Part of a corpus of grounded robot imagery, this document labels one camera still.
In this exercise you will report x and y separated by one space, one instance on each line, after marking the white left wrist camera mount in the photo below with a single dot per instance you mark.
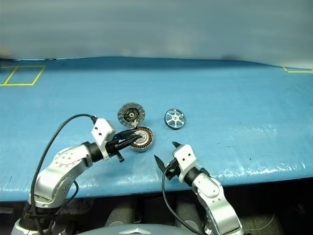
101 129

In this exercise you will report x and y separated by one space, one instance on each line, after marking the silver spoked rotor black rim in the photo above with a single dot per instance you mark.
175 118

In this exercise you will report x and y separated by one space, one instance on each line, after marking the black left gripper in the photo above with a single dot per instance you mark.
113 147

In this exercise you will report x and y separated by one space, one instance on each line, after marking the grey robot torso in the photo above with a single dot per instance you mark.
137 230

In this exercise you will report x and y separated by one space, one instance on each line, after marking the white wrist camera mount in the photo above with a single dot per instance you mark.
185 159
101 129

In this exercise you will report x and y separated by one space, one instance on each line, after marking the round motor housing copper windings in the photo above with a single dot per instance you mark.
145 140

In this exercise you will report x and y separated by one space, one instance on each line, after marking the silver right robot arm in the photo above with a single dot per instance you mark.
215 195

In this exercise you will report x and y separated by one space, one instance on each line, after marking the blue plastic table cover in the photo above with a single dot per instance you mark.
207 93

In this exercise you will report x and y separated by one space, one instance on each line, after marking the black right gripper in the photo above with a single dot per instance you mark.
172 170

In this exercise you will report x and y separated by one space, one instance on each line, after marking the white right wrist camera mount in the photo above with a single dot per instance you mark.
185 159

